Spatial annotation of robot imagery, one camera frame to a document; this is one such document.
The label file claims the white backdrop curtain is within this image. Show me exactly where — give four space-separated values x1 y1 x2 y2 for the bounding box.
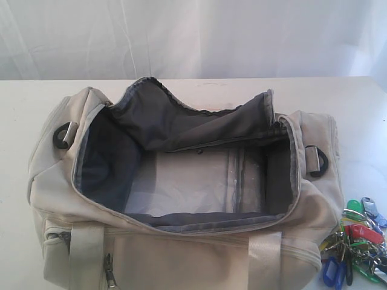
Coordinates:
1 1 386 82

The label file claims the colourful key tag bunch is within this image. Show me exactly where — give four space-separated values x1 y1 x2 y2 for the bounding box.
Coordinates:
319 197 386 289

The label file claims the beige fabric duffel bag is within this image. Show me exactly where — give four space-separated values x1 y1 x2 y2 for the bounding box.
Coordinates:
28 77 344 289

